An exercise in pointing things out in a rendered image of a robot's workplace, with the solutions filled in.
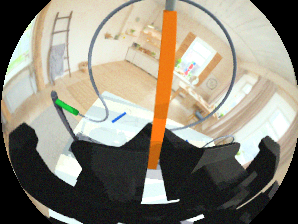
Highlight orange handle with grey tip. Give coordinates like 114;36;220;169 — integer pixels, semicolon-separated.
146;0;177;169

